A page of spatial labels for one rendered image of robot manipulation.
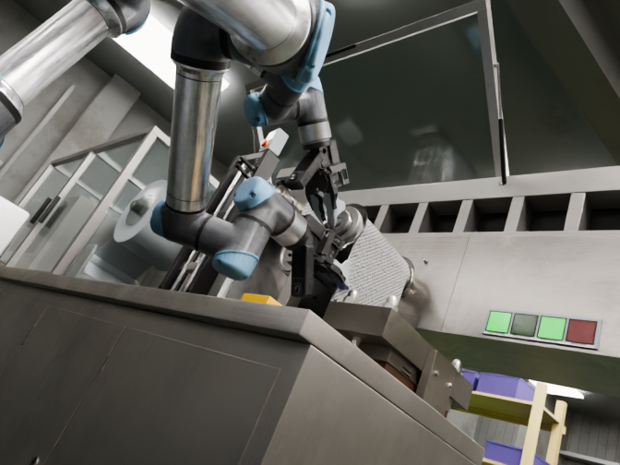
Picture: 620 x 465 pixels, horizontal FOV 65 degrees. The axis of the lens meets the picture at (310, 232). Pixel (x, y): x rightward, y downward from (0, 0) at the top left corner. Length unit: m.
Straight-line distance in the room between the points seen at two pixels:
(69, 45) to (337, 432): 0.85
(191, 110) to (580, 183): 1.02
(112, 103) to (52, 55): 4.29
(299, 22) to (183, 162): 0.33
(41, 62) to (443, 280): 1.07
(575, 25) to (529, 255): 1.67
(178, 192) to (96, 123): 4.37
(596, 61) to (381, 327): 2.24
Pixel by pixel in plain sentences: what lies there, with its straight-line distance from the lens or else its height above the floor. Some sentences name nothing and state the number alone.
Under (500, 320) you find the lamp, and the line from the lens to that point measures 1.27.
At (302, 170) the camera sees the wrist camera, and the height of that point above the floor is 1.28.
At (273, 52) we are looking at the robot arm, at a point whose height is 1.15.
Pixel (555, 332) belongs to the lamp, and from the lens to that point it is 1.23.
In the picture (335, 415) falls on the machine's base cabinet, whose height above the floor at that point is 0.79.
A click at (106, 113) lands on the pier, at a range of 5.31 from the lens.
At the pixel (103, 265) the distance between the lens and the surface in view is 1.92.
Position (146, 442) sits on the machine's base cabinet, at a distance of 0.88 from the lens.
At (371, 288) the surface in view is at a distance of 1.22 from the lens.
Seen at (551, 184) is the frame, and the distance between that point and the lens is 1.48.
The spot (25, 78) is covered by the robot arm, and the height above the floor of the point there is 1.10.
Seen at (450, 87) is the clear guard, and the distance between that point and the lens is 1.64.
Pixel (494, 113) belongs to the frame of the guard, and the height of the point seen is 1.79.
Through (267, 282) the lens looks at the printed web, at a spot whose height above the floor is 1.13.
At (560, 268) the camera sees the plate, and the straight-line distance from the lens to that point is 1.31.
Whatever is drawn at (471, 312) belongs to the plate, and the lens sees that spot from 1.32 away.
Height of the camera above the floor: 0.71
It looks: 24 degrees up
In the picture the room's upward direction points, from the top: 25 degrees clockwise
